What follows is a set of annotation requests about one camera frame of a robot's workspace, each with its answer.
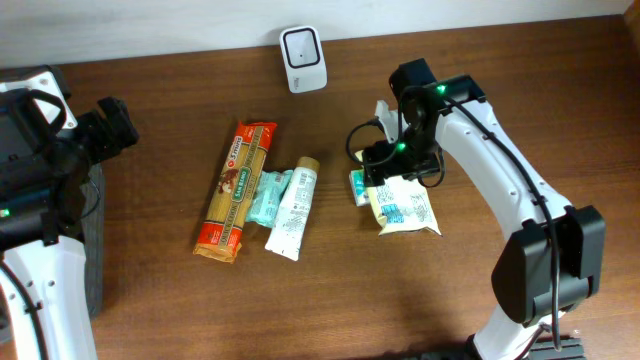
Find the white tube gold cap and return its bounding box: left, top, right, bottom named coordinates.
left=265, top=156, right=320, bottom=261

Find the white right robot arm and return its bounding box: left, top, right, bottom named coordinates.
left=353, top=59, right=606, bottom=359

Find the red spaghetti packet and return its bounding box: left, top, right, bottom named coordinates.
left=193, top=122, right=277, bottom=263

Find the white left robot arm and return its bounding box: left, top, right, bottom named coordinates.
left=1, top=65, right=139, bottom=359

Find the white barcode scanner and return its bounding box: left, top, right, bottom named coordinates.
left=279, top=25, right=328, bottom=94

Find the small green tissue pack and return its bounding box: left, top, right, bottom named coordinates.
left=349, top=169, right=370, bottom=207

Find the teal wipes packet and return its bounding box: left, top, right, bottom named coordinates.
left=246, top=170, right=293, bottom=228

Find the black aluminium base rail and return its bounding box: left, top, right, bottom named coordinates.
left=400, top=337, right=587, bottom=360

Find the yellow snack bag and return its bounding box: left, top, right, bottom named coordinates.
left=366, top=176, right=442, bottom=236

